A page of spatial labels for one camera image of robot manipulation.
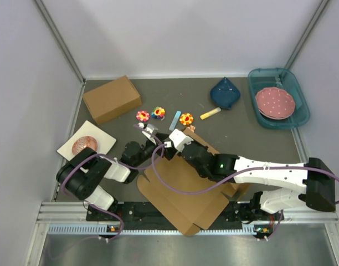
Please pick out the closed brown cardboard box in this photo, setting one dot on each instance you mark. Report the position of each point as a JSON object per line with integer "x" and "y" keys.
{"x": 112, "y": 99}

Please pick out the yellow highlighter pen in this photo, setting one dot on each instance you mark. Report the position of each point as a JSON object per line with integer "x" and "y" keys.
{"x": 210, "y": 113}

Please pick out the red patterned bowl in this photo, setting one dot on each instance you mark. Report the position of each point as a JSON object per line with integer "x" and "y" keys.
{"x": 84, "y": 142}

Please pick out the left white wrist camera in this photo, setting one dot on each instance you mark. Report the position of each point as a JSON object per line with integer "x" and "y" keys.
{"x": 149, "y": 131}

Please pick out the rainbow plush flower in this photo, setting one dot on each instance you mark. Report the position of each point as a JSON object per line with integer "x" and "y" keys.
{"x": 158, "y": 113}

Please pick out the small orange patterned clip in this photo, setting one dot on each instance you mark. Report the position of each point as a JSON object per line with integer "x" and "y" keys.
{"x": 192, "y": 128}

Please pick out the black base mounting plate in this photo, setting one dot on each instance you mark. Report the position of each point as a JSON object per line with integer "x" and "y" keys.
{"x": 143, "y": 215}

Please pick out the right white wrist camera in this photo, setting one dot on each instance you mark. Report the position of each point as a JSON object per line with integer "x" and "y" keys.
{"x": 178, "y": 140}

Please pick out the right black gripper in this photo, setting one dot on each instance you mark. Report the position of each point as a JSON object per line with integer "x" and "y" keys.
{"x": 198, "y": 144}

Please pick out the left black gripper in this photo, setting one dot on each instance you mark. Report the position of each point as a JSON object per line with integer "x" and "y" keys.
{"x": 168, "y": 152}

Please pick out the brown cardboard box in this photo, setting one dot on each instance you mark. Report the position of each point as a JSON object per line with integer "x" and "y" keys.
{"x": 112, "y": 99}
{"x": 187, "y": 213}

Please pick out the pink polka dot plate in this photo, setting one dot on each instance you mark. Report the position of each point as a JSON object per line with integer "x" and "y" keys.
{"x": 275, "y": 103}

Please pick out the white square board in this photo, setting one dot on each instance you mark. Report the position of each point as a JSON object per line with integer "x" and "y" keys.
{"x": 104, "y": 141}

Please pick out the dark blue teardrop dish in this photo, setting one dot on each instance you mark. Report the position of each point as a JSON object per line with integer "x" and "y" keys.
{"x": 224, "y": 94}

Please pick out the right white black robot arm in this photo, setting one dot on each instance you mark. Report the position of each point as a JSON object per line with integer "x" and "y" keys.
{"x": 296, "y": 184}

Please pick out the light blue highlighter pen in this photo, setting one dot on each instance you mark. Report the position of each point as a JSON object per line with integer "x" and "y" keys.
{"x": 175, "y": 120}

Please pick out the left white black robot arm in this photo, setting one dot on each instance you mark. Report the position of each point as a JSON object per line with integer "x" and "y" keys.
{"x": 82, "y": 175}

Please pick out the teal transparent plastic bin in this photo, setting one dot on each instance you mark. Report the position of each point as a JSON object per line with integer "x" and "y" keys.
{"x": 283, "y": 79}

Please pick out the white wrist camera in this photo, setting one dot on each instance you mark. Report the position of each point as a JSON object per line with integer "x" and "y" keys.
{"x": 178, "y": 140}
{"x": 149, "y": 131}

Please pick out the pink plush flower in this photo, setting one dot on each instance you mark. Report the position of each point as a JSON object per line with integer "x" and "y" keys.
{"x": 142, "y": 116}

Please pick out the orange plush flower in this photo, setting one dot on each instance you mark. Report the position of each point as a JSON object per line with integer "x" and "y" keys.
{"x": 186, "y": 119}

